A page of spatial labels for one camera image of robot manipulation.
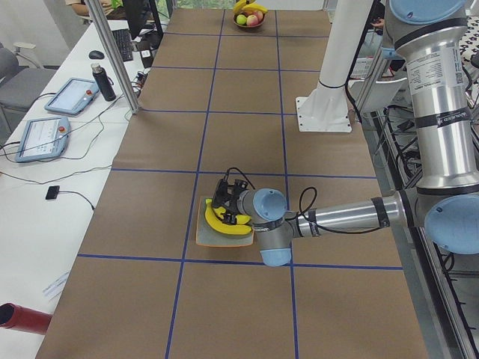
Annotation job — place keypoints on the near blue teach pendant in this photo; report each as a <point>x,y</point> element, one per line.
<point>45,138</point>

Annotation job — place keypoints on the seated person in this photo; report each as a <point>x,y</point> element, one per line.
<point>112,9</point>

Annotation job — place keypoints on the pink apple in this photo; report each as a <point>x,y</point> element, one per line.
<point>259,15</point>

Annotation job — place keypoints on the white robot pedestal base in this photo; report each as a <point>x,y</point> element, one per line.
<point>326,109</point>

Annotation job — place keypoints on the black keyboard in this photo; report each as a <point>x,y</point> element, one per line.
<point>124,44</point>

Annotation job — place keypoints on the blue square ceramic plate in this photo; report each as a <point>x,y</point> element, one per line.
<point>209,237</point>

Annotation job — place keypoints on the blue teach pendant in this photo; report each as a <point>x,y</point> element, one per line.
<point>73,97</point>
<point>45,138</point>

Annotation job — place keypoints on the yellow banana basket front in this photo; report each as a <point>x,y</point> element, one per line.
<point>237,9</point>

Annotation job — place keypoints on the small black puck device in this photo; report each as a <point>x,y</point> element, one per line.
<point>52,192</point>

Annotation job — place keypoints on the aluminium frame post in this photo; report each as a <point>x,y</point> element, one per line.
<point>108,42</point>

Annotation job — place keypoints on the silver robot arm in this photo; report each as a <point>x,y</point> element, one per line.
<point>444,202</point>

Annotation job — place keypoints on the wicker fruit basket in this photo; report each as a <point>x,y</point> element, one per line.
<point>246,27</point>

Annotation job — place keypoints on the black water bottle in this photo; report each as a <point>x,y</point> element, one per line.
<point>103,82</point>

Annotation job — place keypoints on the black computer monitor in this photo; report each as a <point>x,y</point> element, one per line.
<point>138,13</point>

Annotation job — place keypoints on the brown paper table mat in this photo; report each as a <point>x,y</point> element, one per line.
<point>220,97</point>

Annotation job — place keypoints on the yellow banana basket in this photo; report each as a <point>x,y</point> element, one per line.
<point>254,6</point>
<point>237,9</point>

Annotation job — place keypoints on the far blue teach pendant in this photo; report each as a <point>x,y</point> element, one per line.
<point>73,97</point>

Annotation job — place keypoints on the yellow banana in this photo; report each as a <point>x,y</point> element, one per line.
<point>236,230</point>
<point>212,219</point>

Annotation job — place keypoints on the yellow banana basket middle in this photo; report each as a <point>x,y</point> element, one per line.
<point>254,6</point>

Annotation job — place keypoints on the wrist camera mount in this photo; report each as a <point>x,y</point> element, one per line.
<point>225,189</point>

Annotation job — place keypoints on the black computer mouse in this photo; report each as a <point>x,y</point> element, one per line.
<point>96,55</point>

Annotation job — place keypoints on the red cylinder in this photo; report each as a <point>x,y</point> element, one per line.
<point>18,318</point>

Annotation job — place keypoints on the red apple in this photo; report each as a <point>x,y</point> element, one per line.
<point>252,21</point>

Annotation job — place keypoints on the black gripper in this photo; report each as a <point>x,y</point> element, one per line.
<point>232,205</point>

